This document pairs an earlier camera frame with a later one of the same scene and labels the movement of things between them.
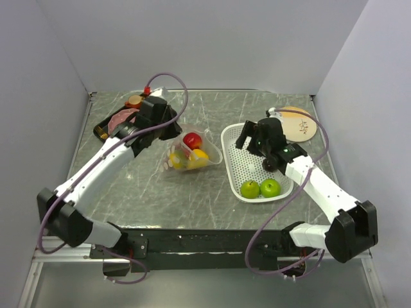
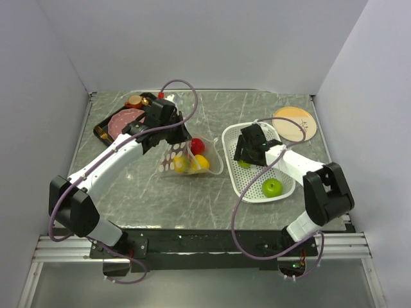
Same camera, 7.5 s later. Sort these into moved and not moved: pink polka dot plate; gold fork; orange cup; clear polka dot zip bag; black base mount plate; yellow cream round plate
Moved: clear polka dot zip bag
Not moved: orange cup; gold fork; yellow cream round plate; black base mount plate; pink polka dot plate
